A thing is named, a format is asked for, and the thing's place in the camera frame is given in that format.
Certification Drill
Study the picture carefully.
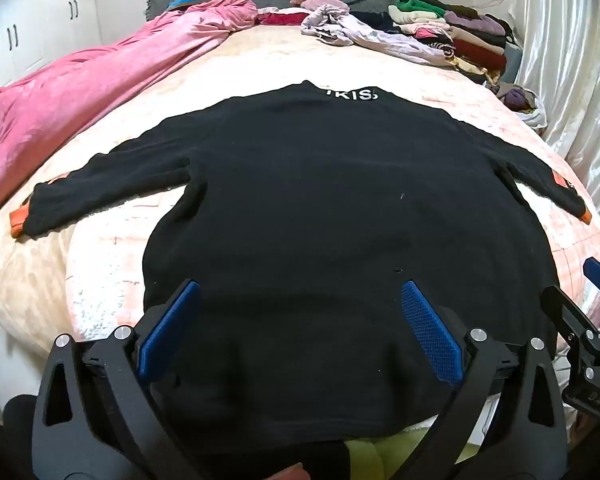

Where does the black sweater with orange cuffs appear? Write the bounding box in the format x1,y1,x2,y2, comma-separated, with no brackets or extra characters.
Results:
10,79,593,461

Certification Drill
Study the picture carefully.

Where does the pink quilt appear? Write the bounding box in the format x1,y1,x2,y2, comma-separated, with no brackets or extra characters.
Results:
0,0,258,233

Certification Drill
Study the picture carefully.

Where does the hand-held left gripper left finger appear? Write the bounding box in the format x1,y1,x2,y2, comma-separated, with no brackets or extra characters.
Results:
31,279,211,480

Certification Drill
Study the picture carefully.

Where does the crumpled lilac garment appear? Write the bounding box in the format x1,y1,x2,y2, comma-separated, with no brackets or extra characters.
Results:
300,4,456,66

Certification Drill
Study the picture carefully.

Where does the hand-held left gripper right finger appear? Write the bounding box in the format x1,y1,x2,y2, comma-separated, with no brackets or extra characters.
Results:
400,280,568,480

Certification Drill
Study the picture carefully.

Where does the grey cushion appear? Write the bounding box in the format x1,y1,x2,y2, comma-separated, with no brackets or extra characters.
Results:
504,42,524,86

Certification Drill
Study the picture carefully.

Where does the white satin curtain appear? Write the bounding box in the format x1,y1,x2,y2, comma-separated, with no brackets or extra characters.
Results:
505,0,600,281

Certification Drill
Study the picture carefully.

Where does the beige bed sheet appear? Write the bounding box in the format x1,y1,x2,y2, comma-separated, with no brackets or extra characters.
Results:
0,25,531,361

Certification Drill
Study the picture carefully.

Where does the black crumpled garment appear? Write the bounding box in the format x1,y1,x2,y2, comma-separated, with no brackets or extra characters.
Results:
350,10,401,33

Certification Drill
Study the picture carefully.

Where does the pink plush garment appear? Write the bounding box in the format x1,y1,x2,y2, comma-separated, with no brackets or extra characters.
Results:
300,0,351,13

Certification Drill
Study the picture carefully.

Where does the white bag of clothes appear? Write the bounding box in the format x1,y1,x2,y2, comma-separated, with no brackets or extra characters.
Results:
497,84,548,133

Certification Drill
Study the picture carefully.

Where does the pile of folded clothes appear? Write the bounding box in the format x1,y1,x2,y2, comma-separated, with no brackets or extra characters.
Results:
387,0,518,86

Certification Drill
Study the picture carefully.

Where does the red cloth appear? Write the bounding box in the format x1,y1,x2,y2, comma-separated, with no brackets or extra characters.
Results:
257,7,311,26

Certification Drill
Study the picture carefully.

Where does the person's yellow-green clothing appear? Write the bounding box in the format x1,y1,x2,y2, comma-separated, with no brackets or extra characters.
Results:
345,427,481,480

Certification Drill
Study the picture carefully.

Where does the white wardrobe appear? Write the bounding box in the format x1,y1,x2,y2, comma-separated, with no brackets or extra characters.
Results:
0,0,103,86

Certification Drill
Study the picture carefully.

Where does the orange and white checked blanket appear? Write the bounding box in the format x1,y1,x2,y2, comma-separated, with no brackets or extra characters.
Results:
62,77,600,441

